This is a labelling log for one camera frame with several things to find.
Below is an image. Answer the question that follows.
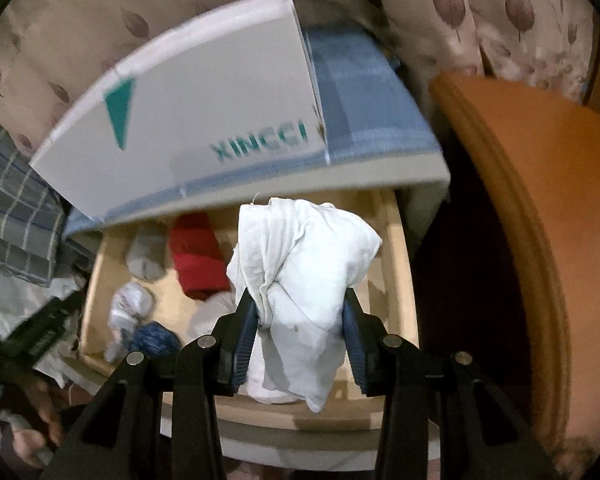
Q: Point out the white grey patterned underwear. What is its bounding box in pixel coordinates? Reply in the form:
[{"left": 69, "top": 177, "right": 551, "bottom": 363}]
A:
[{"left": 102, "top": 282, "right": 156, "bottom": 363}]

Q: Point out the beige leaf print bedding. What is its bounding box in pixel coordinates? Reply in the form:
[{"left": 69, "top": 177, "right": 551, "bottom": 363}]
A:
[{"left": 0, "top": 0, "right": 598, "bottom": 161}]

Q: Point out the orange wooden bed board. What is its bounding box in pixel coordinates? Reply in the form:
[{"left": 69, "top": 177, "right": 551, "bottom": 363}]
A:
[{"left": 427, "top": 72, "right": 600, "bottom": 471}]

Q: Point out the grey sock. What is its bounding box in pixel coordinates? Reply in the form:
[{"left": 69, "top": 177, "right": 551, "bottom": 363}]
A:
[{"left": 125, "top": 225, "right": 173, "bottom": 281}]

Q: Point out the blue checked cloth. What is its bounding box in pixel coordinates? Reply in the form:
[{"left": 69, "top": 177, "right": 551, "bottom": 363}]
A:
[{"left": 62, "top": 27, "right": 443, "bottom": 236}]

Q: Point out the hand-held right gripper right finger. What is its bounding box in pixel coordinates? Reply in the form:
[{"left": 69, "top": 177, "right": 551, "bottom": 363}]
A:
[{"left": 341, "top": 287, "right": 563, "bottom": 480}]

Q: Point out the person's left hand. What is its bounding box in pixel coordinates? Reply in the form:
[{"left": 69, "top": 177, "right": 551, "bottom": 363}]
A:
[{"left": 10, "top": 380, "right": 66, "bottom": 466}]

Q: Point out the red sock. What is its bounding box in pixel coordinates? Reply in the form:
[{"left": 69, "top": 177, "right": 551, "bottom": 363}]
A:
[{"left": 169, "top": 212, "right": 233, "bottom": 301}]

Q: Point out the grey fronted wooden drawer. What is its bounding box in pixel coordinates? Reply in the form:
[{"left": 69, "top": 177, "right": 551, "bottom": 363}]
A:
[{"left": 77, "top": 187, "right": 441, "bottom": 466}]

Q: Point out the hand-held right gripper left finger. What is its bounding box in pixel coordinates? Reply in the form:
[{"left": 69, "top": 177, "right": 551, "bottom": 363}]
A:
[{"left": 40, "top": 287, "right": 258, "bottom": 480}]

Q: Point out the plain white underwear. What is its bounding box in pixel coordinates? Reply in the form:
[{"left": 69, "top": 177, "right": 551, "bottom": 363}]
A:
[{"left": 226, "top": 197, "right": 383, "bottom": 413}]

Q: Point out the white box with teal print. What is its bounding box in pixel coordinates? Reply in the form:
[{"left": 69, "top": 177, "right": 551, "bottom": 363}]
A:
[{"left": 30, "top": 0, "right": 328, "bottom": 223}]

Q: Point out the blue speckled underwear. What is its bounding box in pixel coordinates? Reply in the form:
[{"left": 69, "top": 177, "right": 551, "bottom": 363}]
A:
[{"left": 127, "top": 322, "right": 181, "bottom": 358}]

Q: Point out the grey plaid cloth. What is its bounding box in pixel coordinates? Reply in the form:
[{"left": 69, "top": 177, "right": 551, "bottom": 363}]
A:
[{"left": 0, "top": 115, "right": 88, "bottom": 286}]

